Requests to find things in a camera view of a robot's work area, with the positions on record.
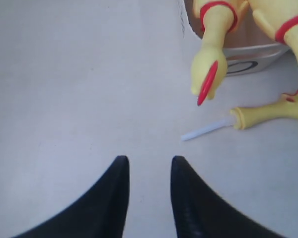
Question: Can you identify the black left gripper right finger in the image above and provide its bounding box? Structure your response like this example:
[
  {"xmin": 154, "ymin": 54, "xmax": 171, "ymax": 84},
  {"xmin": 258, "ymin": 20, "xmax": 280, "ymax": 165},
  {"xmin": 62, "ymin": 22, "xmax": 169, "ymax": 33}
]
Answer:
[{"xmin": 170, "ymin": 156, "xmax": 280, "ymax": 238}]

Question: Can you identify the cream bin marked O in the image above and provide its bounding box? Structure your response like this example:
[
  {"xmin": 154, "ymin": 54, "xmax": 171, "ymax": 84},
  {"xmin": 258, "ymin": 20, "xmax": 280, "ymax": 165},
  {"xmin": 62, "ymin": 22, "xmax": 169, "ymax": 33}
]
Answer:
[{"xmin": 177, "ymin": 0, "xmax": 290, "ymax": 76}]

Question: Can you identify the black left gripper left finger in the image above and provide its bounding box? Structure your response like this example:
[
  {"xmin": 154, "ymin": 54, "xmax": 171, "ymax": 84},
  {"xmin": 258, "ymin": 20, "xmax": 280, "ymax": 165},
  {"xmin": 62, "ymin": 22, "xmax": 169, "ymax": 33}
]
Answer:
[{"xmin": 19, "ymin": 155, "xmax": 130, "ymax": 238}]

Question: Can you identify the large yellow rubber chicken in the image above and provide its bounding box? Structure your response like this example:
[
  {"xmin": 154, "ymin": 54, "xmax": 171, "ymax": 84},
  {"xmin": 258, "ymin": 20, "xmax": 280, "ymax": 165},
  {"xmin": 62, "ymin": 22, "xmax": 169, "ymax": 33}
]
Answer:
[{"xmin": 249, "ymin": 0, "xmax": 298, "ymax": 122}]

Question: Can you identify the detached chicken head with tube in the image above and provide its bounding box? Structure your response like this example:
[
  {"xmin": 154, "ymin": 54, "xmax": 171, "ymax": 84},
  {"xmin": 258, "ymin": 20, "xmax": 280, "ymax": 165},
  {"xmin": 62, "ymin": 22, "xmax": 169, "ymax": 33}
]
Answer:
[{"xmin": 181, "ymin": 90, "xmax": 298, "ymax": 141}]

